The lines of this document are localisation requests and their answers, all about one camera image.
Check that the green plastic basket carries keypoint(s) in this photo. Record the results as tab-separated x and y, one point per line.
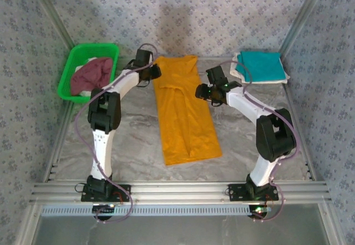
83	49

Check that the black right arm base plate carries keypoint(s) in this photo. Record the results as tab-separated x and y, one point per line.
235	192

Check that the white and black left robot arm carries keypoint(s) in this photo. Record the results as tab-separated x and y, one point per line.
102	145

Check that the white folded t-shirt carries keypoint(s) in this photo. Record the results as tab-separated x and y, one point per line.
233	71

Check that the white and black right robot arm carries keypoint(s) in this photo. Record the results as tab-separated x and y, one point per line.
263	170

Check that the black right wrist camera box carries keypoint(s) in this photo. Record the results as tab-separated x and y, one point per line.
216	74

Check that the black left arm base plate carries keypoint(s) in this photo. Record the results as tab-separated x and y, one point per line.
122	192

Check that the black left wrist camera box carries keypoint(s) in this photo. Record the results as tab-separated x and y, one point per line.
142	56

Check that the aluminium frame post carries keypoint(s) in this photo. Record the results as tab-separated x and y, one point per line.
305	12
331	225
27	225

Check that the yellow t-shirt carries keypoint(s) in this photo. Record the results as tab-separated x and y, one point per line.
185	123

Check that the maroon crumpled t-shirt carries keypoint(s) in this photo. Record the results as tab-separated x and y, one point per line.
88	76

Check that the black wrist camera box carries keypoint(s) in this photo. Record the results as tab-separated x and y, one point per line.
142	56
216	74

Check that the teal folded t-shirt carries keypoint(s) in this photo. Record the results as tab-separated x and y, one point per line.
260	66

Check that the aluminium frame rail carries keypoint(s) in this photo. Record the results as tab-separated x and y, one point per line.
301	137
56	145

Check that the wide aluminium mounting rail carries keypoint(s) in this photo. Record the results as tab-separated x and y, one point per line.
177	192

